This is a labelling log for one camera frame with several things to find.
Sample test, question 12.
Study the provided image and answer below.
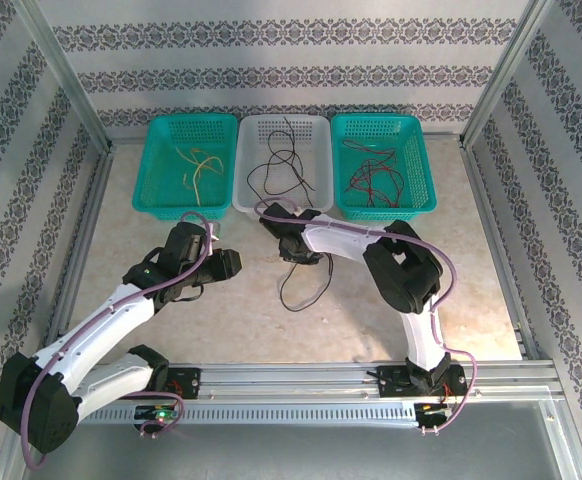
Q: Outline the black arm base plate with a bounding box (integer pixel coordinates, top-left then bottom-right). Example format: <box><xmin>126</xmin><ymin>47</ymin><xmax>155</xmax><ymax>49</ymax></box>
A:
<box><xmin>162</xmin><ymin>365</ymin><xmax>203</xmax><ymax>401</ymax></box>
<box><xmin>374</xmin><ymin>364</ymin><xmax>467</xmax><ymax>400</ymax></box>

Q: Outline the grey metal sheet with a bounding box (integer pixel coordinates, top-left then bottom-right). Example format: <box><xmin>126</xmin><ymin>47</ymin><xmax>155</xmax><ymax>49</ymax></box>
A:
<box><xmin>20</xmin><ymin>422</ymin><xmax>580</xmax><ymax>480</ymax></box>

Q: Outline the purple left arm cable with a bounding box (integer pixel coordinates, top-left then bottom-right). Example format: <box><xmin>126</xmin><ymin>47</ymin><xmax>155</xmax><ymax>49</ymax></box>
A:
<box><xmin>20</xmin><ymin>210</ymin><xmax>217</xmax><ymax>471</ymax></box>

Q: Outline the small circuit board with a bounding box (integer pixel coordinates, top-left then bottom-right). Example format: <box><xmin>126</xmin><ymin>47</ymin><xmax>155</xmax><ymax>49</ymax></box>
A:
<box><xmin>134</xmin><ymin>405</ymin><xmax>180</xmax><ymax>422</ymax></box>
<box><xmin>417</xmin><ymin>402</ymin><xmax>455</xmax><ymax>417</ymax></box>

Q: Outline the slotted metal cable duct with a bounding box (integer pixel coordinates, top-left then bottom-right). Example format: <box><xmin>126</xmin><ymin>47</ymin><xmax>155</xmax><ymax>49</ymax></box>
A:
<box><xmin>78</xmin><ymin>402</ymin><xmax>421</xmax><ymax>427</ymax></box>

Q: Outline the aluminium frame post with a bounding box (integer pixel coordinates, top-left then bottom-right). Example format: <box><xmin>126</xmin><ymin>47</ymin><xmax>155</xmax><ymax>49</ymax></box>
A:
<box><xmin>463</xmin><ymin>0</ymin><xmax>555</xmax><ymax>147</ymax></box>
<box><xmin>13</xmin><ymin>0</ymin><xmax>115</xmax><ymax>151</ymax></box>

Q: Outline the teal plastic basket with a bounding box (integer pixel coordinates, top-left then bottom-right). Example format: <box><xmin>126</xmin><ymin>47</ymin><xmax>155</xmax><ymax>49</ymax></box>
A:
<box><xmin>131</xmin><ymin>113</ymin><xmax>240</xmax><ymax>223</ymax></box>
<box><xmin>330</xmin><ymin>113</ymin><xmax>438</xmax><ymax>223</ymax></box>

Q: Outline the yellow cable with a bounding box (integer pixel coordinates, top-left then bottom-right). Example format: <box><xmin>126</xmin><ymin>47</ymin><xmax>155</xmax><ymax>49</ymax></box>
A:
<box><xmin>181</xmin><ymin>155</ymin><xmax>228</xmax><ymax>190</ymax></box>
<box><xmin>175</xmin><ymin>145</ymin><xmax>210</xmax><ymax>205</ymax></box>

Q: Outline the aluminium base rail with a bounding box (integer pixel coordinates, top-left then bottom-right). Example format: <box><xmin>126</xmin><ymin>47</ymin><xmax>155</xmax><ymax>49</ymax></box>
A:
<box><xmin>85</xmin><ymin>360</ymin><xmax>563</xmax><ymax>404</ymax></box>

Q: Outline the aluminium table side rail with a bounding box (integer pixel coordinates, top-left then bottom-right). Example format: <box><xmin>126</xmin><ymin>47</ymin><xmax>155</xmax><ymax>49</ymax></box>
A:
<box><xmin>40</xmin><ymin>144</ymin><xmax>117</xmax><ymax>361</ymax></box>
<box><xmin>460</xmin><ymin>142</ymin><xmax>542</xmax><ymax>359</ymax></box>

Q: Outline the white plastic basket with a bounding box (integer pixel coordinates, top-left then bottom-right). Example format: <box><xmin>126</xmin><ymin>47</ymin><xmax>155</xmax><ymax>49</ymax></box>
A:
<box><xmin>231</xmin><ymin>114</ymin><xmax>334</xmax><ymax>217</ymax></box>

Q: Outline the aluminium table back rail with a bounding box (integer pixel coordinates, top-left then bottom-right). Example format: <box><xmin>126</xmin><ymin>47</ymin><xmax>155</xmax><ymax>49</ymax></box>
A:
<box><xmin>106</xmin><ymin>130</ymin><xmax>467</xmax><ymax>147</ymax></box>

